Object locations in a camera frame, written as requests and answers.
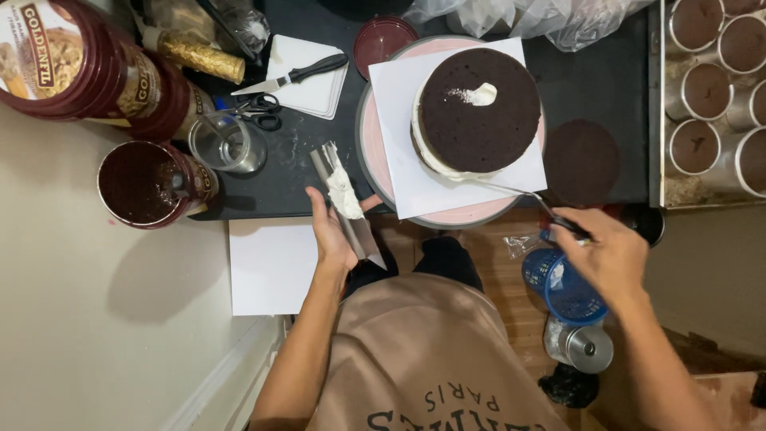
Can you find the stack of white cards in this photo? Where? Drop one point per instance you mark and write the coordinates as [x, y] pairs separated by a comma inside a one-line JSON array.
[[314, 99]]

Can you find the white cream dollop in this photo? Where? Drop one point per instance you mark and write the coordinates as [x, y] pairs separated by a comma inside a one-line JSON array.
[[482, 94]]

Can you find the red plastic lid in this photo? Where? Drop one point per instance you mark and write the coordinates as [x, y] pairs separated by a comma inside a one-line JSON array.
[[383, 45]]

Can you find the large red labelled jar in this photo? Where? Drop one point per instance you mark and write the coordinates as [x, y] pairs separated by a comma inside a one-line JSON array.
[[66, 60]]

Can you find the black plastic bag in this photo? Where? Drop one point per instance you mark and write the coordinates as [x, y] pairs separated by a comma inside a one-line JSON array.
[[568, 386]]

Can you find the person's beige shirt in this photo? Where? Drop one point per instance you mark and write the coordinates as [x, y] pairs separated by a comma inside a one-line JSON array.
[[419, 359]]

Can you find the metal canister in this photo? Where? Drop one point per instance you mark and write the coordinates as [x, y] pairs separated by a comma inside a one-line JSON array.
[[580, 347]]

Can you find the gold foil roll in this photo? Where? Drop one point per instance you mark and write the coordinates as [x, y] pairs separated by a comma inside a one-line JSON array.
[[200, 57]]

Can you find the clear glass cup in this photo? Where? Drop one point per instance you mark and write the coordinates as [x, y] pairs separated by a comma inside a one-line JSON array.
[[230, 146]]

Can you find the crumpled clear plastic bags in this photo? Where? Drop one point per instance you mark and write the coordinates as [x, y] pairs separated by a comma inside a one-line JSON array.
[[239, 21]]

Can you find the person's right hand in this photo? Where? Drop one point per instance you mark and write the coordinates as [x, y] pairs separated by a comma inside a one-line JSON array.
[[610, 257]]

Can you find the tray of round cake tins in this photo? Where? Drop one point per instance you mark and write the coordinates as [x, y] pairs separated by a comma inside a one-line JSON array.
[[706, 102]]

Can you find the blue plastic basket cup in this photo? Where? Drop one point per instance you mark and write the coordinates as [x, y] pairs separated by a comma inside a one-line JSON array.
[[565, 293]]

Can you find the clear plastic bag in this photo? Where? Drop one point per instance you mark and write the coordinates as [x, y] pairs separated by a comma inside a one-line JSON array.
[[538, 18]]

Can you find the black round container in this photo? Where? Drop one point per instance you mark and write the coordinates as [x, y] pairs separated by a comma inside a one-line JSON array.
[[649, 224]]

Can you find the pink cake turntable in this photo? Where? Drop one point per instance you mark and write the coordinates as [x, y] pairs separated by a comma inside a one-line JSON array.
[[380, 173]]

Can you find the offset icing spatula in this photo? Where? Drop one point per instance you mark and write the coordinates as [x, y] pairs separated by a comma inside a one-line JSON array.
[[520, 193]]

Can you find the round chocolate layer cake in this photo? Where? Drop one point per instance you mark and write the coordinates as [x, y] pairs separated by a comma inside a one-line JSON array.
[[479, 131]]

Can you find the white paper sheet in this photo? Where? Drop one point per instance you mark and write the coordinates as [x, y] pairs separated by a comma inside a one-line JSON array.
[[269, 269]]

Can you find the loose chocolate cake layer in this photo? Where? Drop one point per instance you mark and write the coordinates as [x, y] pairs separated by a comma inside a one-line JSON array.
[[581, 161]]

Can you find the person's black trousers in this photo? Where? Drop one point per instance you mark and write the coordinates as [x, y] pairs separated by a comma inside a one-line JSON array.
[[446, 260]]

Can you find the small clear plastic wrapper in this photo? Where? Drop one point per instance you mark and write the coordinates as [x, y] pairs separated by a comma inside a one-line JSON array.
[[519, 244]]

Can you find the open red jar of chocolate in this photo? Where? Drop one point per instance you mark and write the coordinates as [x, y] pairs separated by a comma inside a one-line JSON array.
[[140, 182]]

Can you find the person's left hand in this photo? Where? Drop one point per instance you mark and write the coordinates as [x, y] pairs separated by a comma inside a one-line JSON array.
[[332, 239]]

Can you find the white square cake board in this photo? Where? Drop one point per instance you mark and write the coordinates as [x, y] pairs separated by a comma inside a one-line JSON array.
[[419, 191]]

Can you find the white cream lump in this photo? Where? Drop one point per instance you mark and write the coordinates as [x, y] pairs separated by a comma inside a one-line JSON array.
[[344, 191]]

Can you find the metal bench scraper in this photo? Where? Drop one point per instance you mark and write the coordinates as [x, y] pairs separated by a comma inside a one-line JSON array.
[[359, 234]]

